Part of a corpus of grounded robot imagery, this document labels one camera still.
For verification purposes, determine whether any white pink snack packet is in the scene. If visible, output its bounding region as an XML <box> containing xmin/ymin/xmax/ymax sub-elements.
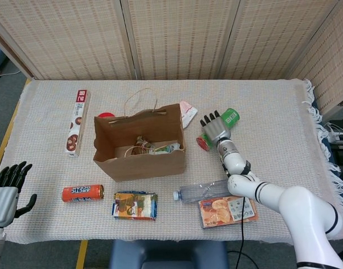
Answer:
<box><xmin>179</xmin><ymin>100</ymin><xmax>199</xmax><ymax>130</ymax></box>

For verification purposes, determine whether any brown paper bag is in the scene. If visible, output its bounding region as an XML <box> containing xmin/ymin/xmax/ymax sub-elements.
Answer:
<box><xmin>92</xmin><ymin>88</ymin><xmax>187</xmax><ymax>183</ymax></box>

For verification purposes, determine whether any yellow floor tape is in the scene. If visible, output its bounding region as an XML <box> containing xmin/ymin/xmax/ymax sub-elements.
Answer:
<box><xmin>75</xmin><ymin>240</ymin><xmax>89</xmax><ymax>269</ymax></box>
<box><xmin>0</xmin><ymin>80</ymin><xmax>31</xmax><ymax>180</ymax></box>

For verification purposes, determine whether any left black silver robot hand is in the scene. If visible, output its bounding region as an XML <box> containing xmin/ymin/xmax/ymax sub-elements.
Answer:
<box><xmin>0</xmin><ymin>161</ymin><xmax>38</xmax><ymax>228</ymax></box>

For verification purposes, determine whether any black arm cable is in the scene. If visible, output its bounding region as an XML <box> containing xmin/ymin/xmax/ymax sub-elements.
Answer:
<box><xmin>226</xmin><ymin>196</ymin><xmax>259</xmax><ymax>269</ymax></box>

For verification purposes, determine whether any beige woven screen panel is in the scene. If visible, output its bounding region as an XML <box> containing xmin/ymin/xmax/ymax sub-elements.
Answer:
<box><xmin>217</xmin><ymin>0</ymin><xmax>340</xmax><ymax>81</ymax></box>
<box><xmin>0</xmin><ymin>0</ymin><xmax>137</xmax><ymax>81</ymax></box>
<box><xmin>122</xmin><ymin>0</ymin><xmax>241</xmax><ymax>81</ymax></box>
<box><xmin>288</xmin><ymin>0</ymin><xmax>343</xmax><ymax>115</ymax></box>

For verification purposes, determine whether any orange biscuit box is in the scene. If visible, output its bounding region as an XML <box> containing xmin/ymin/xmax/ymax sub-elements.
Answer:
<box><xmin>198</xmin><ymin>196</ymin><xmax>258</xmax><ymax>230</ymax></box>

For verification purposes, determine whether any clear plastic water bottle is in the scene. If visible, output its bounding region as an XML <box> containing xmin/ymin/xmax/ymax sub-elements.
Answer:
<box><xmin>172</xmin><ymin>180</ymin><xmax>231</xmax><ymax>204</ymax></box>

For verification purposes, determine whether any green chips can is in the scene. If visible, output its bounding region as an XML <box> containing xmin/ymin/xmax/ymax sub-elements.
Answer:
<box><xmin>196</xmin><ymin>108</ymin><xmax>241</xmax><ymax>152</ymax></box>

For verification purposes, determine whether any white woven tablecloth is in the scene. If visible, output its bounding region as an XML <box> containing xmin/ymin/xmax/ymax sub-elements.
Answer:
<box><xmin>4</xmin><ymin>78</ymin><xmax>343</xmax><ymax>244</ymax></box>

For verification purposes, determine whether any black box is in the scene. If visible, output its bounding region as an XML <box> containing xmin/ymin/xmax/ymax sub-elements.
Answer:
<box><xmin>330</xmin><ymin>141</ymin><xmax>343</xmax><ymax>169</ymax></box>

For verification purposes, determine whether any white green snack packet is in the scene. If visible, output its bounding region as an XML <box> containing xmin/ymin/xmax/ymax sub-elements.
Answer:
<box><xmin>153</xmin><ymin>142</ymin><xmax>181</xmax><ymax>156</ymax></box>

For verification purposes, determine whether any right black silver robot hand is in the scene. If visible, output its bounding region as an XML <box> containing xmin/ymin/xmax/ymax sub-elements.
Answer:
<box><xmin>200</xmin><ymin>110</ymin><xmax>233</xmax><ymax>144</ymax></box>

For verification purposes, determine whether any colourful taped snack box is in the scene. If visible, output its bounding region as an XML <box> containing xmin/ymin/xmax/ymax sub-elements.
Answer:
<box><xmin>112</xmin><ymin>191</ymin><xmax>159</xmax><ymax>221</ymax></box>

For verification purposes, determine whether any gold foil snack bag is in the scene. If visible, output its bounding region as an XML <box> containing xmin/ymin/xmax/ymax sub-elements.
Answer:
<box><xmin>131</xmin><ymin>136</ymin><xmax>155</xmax><ymax>155</ymax></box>

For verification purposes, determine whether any long white cookie box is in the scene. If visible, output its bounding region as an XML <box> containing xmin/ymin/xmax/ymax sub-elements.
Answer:
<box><xmin>64</xmin><ymin>89</ymin><xmax>92</xmax><ymax>157</ymax></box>

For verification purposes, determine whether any orange snack can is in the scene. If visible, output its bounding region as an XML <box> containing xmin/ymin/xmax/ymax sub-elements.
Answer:
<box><xmin>61</xmin><ymin>184</ymin><xmax>105</xmax><ymax>203</ymax></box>

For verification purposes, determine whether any white power strip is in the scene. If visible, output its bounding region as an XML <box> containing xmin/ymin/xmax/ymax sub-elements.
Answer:
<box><xmin>325</xmin><ymin>123</ymin><xmax>343</xmax><ymax>144</ymax></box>

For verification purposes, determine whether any dark blue padded seat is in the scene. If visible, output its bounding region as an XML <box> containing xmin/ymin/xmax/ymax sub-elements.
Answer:
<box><xmin>109</xmin><ymin>239</ymin><xmax>230</xmax><ymax>269</ymax></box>

